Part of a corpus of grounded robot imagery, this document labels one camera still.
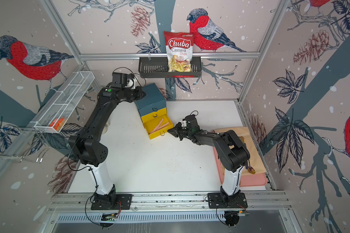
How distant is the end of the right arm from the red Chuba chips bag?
32 cm

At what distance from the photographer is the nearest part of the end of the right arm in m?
0.77

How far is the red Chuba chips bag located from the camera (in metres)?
0.83
